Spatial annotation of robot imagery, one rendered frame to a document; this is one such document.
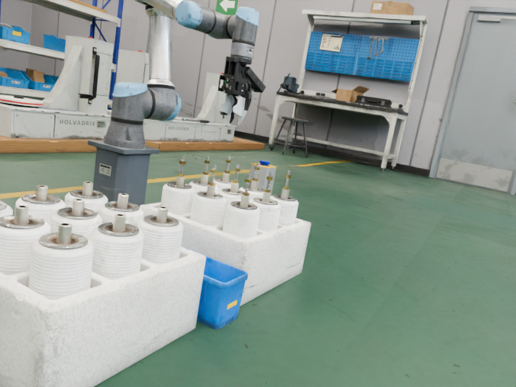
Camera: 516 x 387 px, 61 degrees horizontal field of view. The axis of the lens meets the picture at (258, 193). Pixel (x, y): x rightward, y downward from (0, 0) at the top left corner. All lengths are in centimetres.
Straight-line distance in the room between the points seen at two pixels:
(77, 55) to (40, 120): 63
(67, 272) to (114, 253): 10
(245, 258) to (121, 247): 40
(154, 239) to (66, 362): 28
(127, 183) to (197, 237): 52
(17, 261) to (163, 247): 26
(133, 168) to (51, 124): 167
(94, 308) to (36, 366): 11
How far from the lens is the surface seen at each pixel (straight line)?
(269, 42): 696
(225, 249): 115
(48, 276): 77
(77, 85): 357
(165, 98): 173
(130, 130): 165
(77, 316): 77
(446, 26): 627
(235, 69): 144
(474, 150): 605
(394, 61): 614
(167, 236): 91
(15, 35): 625
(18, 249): 85
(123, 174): 163
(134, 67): 394
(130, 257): 85
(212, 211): 122
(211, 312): 106
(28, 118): 316
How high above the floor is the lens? 52
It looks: 11 degrees down
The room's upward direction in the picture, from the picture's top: 10 degrees clockwise
